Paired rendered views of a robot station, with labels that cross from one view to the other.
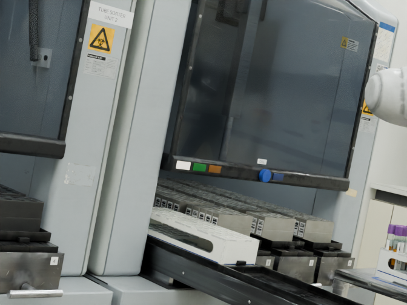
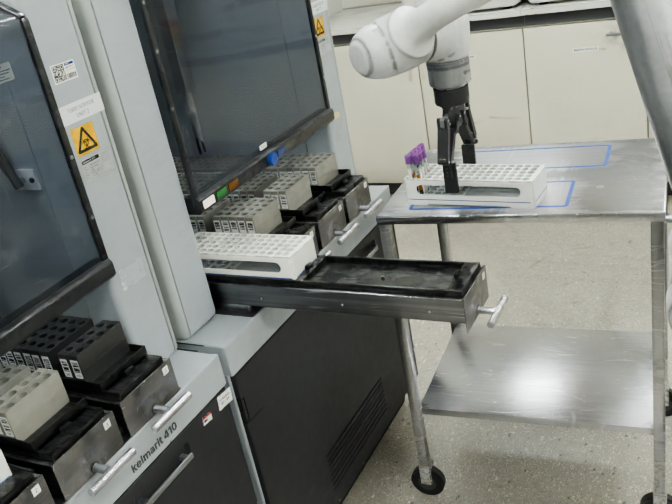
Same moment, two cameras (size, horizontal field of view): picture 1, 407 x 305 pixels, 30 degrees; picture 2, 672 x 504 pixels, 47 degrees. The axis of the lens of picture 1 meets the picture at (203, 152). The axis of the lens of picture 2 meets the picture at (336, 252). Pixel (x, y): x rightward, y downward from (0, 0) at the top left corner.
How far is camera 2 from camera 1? 0.45 m
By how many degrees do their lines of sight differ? 26
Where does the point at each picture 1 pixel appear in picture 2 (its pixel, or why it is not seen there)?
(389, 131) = not seen: outside the picture
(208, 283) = (292, 300)
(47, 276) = (166, 385)
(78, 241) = (160, 327)
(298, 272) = (334, 223)
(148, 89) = (146, 154)
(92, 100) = (107, 201)
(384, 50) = not seen: outside the picture
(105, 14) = (76, 113)
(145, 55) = (128, 125)
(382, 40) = not seen: outside the picture
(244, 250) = (305, 253)
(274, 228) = (295, 194)
